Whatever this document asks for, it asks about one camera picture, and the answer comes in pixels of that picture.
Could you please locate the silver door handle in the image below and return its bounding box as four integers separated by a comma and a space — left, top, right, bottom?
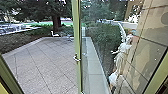
72, 53, 82, 63

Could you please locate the green framed glass door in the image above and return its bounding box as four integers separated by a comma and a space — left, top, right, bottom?
70, 0, 151, 94

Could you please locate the small outdoor metal table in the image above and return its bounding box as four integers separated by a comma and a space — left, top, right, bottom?
65, 33, 75, 42

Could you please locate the green outdoor shrub bed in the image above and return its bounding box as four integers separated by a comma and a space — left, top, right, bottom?
84, 21, 124, 76

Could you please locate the white outdoor chair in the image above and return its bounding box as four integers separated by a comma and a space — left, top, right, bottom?
49, 30, 61, 38

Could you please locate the brown tree trunk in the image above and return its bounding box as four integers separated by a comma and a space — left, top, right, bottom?
52, 8, 63, 33

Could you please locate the green framed glass wall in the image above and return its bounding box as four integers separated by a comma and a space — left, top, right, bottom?
0, 49, 168, 94

